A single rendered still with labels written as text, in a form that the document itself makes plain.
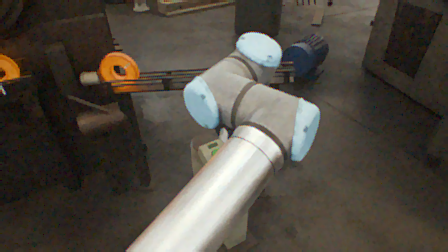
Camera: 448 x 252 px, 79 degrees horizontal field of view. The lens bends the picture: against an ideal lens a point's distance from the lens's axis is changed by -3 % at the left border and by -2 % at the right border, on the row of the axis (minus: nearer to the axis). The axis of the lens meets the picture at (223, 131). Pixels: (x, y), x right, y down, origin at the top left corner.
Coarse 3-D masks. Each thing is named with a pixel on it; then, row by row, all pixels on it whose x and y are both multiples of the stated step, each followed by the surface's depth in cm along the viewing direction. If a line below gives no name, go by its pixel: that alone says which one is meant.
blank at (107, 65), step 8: (112, 56) 111; (120, 56) 111; (128, 56) 114; (104, 64) 114; (112, 64) 114; (120, 64) 114; (128, 64) 113; (104, 72) 116; (112, 72) 117; (128, 72) 116; (136, 72) 116
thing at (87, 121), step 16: (96, 112) 124; (112, 112) 126; (80, 128) 121; (96, 128) 123; (112, 128) 128; (96, 144) 129; (112, 144) 134; (112, 160) 139; (112, 176) 144; (112, 192) 150
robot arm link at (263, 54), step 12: (252, 36) 54; (264, 36) 55; (240, 48) 52; (252, 48) 52; (264, 48) 53; (276, 48) 54; (252, 60) 51; (264, 60) 51; (276, 60) 52; (264, 72) 53; (264, 84) 57
